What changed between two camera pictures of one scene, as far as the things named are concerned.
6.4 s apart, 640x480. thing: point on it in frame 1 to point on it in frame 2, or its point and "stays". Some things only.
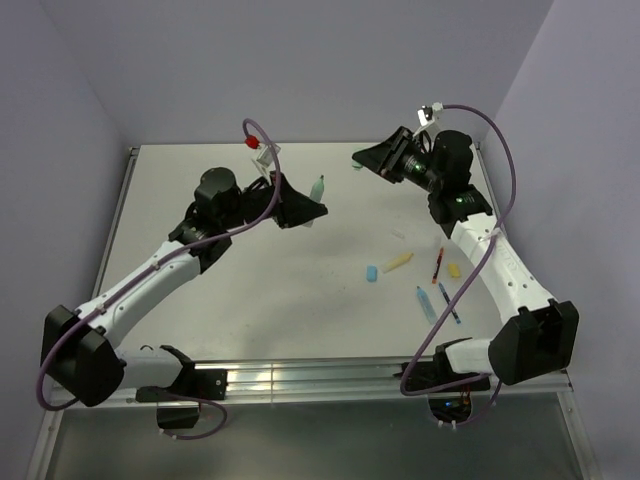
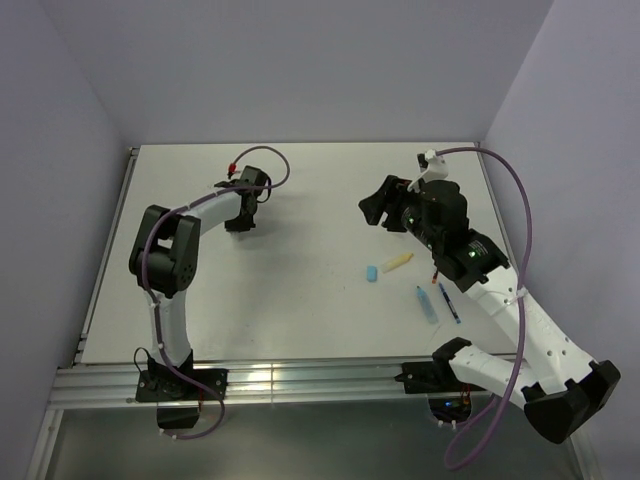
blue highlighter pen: [427, 305] stays
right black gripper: [386, 157] to [397, 191]
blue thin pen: [445, 295] stays
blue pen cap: [372, 272] stays
